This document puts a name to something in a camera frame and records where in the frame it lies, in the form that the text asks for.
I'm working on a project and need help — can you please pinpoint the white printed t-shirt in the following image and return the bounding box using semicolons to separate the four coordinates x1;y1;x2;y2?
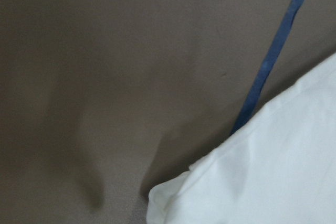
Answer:
146;55;335;223

